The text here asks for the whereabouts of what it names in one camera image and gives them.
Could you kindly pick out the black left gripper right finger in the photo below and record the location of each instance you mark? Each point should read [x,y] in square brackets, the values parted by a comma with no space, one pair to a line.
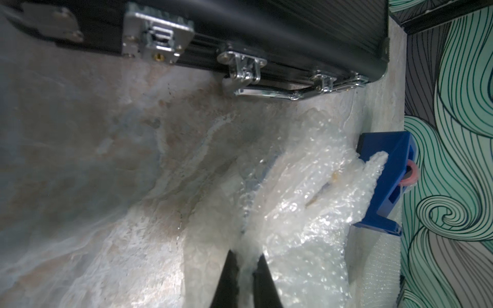
[265,294]

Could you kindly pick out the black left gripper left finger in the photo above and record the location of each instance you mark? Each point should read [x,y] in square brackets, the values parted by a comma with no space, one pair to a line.
[227,291]

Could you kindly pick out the clear bubble wrap sheet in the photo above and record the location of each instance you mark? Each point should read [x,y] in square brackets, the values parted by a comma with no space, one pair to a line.
[291,198]
[374,267]

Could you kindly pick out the blue tape dispenser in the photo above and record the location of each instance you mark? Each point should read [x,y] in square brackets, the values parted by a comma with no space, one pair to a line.
[397,174]

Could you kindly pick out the black hard case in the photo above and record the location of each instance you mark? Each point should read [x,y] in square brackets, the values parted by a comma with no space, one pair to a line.
[289,50]

